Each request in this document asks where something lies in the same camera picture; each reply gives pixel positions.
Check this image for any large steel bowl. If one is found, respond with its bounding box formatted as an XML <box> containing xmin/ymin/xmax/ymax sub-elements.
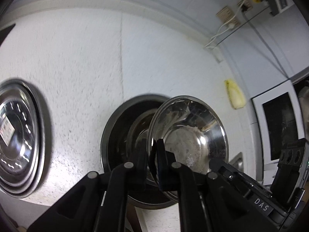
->
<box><xmin>101</xmin><ymin>94</ymin><xmax>175</xmax><ymax>210</ymax></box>

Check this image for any medium steel bowl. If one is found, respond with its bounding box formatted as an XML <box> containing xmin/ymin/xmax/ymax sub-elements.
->
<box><xmin>147</xmin><ymin>95</ymin><xmax>229</xmax><ymax>203</ymax></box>

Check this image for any large steel plate with sticker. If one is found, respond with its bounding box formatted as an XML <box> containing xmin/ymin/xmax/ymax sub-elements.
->
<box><xmin>1</xmin><ymin>78</ymin><xmax>46</xmax><ymax>199</ymax></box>

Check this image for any yellow napa cabbage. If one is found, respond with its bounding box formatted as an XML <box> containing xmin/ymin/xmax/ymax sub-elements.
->
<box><xmin>224</xmin><ymin>79</ymin><xmax>246</xmax><ymax>109</ymax></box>

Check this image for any white built-in oven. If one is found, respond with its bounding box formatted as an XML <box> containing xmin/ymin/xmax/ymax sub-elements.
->
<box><xmin>252</xmin><ymin>80</ymin><xmax>305</xmax><ymax>185</ymax></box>

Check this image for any white power cable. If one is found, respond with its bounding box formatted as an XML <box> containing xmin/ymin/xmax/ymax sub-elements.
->
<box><xmin>204</xmin><ymin>0</ymin><xmax>249</xmax><ymax>50</ymax></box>

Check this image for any black power cable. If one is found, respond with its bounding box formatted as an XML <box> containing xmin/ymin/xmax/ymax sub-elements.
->
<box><xmin>242</xmin><ymin>7</ymin><xmax>290</xmax><ymax>79</ymax></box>

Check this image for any beige lower wall socket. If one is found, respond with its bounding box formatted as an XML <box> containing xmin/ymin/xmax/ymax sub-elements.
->
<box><xmin>216</xmin><ymin>6</ymin><xmax>240</xmax><ymax>28</ymax></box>

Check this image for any beige wall socket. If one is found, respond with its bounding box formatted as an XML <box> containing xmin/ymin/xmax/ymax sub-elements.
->
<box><xmin>237</xmin><ymin>0</ymin><xmax>253</xmax><ymax>14</ymax></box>
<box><xmin>216</xmin><ymin>6</ymin><xmax>240</xmax><ymax>28</ymax></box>

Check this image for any beige upper wall socket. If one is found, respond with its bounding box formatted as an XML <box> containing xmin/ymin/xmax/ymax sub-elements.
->
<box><xmin>237</xmin><ymin>0</ymin><xmax>253</xmax><ymax>14</ymax></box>

